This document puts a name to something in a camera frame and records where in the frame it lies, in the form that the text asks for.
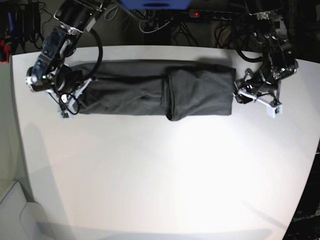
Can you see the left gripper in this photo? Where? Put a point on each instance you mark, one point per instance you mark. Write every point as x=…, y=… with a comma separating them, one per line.
x=259, y=83

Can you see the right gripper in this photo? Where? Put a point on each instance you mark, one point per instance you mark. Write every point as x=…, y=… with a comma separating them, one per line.
x=68, y=80

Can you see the dark grey t-shirt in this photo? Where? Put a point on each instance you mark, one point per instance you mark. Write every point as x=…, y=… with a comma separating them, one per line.
x=172, y=88

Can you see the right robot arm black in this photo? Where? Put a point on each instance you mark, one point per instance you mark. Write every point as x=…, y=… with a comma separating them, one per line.
x=75, y=17

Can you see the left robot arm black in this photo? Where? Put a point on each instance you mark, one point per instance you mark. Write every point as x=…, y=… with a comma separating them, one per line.
x=278, y=59

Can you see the red clamp at left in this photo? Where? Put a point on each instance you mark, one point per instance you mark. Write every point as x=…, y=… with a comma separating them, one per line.
x=5, y=50

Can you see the blue box overhead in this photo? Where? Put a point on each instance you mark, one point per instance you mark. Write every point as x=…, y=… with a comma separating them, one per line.
x=156, y=4

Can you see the grey bin at left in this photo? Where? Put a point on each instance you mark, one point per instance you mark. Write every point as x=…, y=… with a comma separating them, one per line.
x=21, y=219

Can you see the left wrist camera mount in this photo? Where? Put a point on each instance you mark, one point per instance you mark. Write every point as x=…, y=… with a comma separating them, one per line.
x=271, y=101

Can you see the black power strip red switch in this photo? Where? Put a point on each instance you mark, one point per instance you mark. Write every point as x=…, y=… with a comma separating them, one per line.
x=212, y=15

